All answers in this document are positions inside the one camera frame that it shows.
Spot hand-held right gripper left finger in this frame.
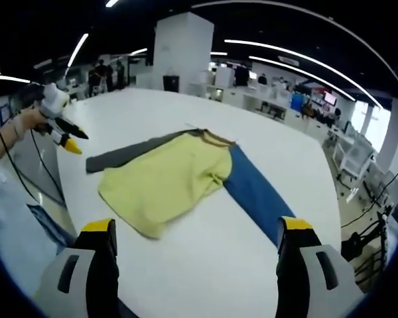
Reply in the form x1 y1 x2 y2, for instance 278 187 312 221
33 217 121 318

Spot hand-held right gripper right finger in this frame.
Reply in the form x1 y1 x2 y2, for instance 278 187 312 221
275 215 365 318

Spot yellow garment grey blue sleeves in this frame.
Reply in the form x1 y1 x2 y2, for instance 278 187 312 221
85 128 298 248

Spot person's left hand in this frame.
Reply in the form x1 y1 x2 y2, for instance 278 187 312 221
19 107 50 133

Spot white wristband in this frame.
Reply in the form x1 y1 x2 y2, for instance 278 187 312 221
11 119 26 138

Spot white ceiling light strip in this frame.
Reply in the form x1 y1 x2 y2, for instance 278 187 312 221
224 38 384 109
68 32 90 67
248 55 356 102
0 74 31 84

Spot person in light shirt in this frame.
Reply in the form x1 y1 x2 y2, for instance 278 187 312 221
0 155 77 299

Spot black tripod stand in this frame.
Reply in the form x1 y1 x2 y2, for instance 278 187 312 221
340 205 394 286

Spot black box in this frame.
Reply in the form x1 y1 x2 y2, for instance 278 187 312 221
162 74 180 93

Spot white square pillar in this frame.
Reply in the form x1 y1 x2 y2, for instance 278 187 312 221
381 97 398 173
152 12 215 95

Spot blue crate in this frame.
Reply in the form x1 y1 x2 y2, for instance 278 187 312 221
291 92 308 110

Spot row of white cabinets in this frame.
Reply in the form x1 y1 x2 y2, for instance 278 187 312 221
205 84 329 133

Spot black cable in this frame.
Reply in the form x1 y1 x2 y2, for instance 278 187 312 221
0 99 67 205

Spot white wire cart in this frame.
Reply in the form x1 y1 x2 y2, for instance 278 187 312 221
331 132 375 182

